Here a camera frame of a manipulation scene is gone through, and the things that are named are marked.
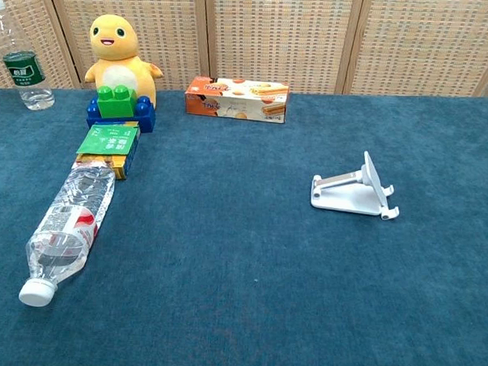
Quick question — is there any orange biscuit box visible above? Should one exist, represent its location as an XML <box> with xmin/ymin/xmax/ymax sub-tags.
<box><xmin>183</xmin><ymin>75</ymin><xmax>290</xmax><ymax>124</ymax></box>

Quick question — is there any white folding phone stand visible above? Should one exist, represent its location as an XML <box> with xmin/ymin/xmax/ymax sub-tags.
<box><xmin>309</xmin><ymin>148</ymin><xmax>402</xmax><ymax>221</ymax></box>

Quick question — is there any blue carpet table cover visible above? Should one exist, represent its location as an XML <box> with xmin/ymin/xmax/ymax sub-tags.
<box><xmin>0</xmin><ymin>74</ymin><xmax>488</xmax><ymax>366</ymax></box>

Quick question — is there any blue building block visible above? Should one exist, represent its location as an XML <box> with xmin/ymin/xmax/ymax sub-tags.
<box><xmin>85</xmin><ymin>93</ymin><xmax>158</xmax><ymax>134</ymax></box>

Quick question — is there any yellow and blue carton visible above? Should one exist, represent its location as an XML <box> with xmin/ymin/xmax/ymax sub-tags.
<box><xmin>74</xmin><ymin>118</ymin><xmax>142</xmax><ymax>181</ymax></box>

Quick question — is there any green sachet packet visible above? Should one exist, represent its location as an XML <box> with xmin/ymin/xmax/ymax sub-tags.
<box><xmin>75</xmin><ymin>121</ymin><xmax>140</xmax><ymax>158</ymax></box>

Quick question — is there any green building block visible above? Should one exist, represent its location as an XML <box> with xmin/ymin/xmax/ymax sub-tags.
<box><xmin>95</xmin><ymin>83</ymin><xmax>139</xmax><ymax>121</ymax></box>

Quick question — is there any woven rattan folding screen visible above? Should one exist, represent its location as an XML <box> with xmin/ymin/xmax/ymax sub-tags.
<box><xmin>0</xmin><ymin>0</ymin><xmax>488</xmax><ymax>112</ymax></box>

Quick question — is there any yellow plush toy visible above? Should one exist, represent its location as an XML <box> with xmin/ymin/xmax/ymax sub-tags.
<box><xmin>83</xmin><ymin>12</ymin><xmax>167</xmax><ymax>109</ymax></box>

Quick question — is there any red label water bottle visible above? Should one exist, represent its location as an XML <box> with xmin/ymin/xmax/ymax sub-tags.
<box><xmin>18</xmin><ymin>160</ymin><xmax>117</xmax><ymax>311</ymax></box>

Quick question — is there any green label water bottle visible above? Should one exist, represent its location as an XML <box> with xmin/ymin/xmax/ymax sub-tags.
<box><xmin>0</xmin><ymin>0</ymin><xmax>60</xmax><ymax>113</ymax></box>

